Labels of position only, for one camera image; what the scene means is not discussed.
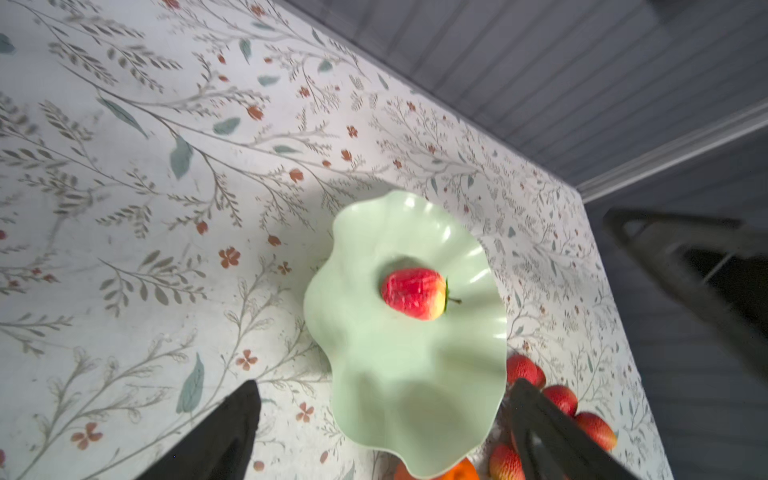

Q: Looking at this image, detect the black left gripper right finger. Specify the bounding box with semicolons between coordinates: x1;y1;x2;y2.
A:
506;379;635;480

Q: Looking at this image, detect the red lychee fruit bunch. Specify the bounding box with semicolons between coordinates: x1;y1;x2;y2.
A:
488;354;618;479

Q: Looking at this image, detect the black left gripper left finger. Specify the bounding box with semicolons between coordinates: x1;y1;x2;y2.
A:
138;380;262;480

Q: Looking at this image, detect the fake orange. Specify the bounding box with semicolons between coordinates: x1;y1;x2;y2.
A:
393;458;480;480

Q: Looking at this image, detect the green wavy fruit bowl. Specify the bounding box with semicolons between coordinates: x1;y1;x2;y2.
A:
303;191;507;479

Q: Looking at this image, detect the red fake strawberry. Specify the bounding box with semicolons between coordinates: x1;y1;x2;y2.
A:
380;268;462;321

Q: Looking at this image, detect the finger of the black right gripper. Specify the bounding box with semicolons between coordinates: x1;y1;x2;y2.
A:
603;208;767;378

